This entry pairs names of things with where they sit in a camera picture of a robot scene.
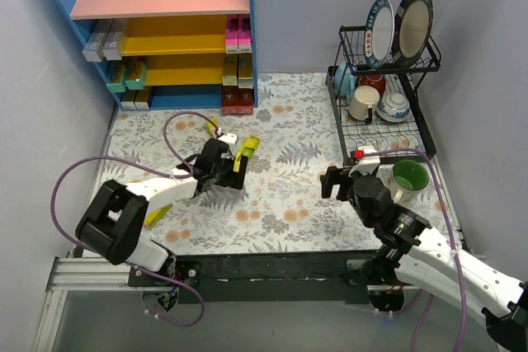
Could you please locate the yellow toothpaste box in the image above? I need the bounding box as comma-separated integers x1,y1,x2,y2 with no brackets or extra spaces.
144,204,172,229
206,117,221,138
233,136,260,172

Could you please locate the yellow toothpaste box front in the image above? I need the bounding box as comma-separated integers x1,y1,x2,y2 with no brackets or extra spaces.
144,204,172,229

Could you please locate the silver blue R.O box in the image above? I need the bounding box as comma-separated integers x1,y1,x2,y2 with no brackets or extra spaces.
238,54,253,89

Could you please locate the silver purple toothpaste box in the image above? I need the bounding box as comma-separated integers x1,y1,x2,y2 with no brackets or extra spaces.
120,90,137,110

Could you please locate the pink toothpaste box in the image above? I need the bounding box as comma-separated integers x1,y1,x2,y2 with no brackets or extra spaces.
238,14,252,54
224,15,239,54

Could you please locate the plain silver toothpaste box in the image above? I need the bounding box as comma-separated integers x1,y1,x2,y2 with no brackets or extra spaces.
82,19,112,63

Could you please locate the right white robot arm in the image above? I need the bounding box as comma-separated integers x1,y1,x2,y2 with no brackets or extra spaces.
320,167,527,351

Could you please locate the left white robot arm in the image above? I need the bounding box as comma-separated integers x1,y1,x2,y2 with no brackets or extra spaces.
75,135,252,286

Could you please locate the blue shelf with coloured boards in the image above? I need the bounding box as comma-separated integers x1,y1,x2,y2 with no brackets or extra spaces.
56,0,257,110

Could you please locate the green mug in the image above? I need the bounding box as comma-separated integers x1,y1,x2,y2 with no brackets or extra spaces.
387,160,429,204

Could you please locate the floral table mat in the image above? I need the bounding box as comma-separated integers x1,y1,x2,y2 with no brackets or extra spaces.
81,71,464,257

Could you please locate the blue and white bowl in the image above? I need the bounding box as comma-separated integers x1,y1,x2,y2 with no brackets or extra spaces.
376,92,411,123

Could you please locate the light blue cup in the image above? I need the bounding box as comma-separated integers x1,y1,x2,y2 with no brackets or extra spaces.
332,61,356,100

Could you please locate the red ceramic bowl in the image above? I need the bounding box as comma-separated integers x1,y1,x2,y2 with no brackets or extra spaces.
356,74,386,97

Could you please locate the white plate with green rim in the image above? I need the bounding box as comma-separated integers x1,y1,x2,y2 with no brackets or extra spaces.
364,0,394,70

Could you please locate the dark rimmed grey plate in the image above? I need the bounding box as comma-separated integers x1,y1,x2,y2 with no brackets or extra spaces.
391,0,433,68

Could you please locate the cream mug with dark handle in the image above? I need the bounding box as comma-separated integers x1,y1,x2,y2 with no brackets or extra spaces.
349,86,380,124

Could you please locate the black wire dish rack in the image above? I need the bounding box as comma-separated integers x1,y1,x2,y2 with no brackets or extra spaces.
326,26,441,166

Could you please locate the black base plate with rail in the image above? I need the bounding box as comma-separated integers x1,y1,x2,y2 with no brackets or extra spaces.
32,251,516,352

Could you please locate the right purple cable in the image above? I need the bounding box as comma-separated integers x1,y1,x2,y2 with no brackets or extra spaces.
366,147,468,352

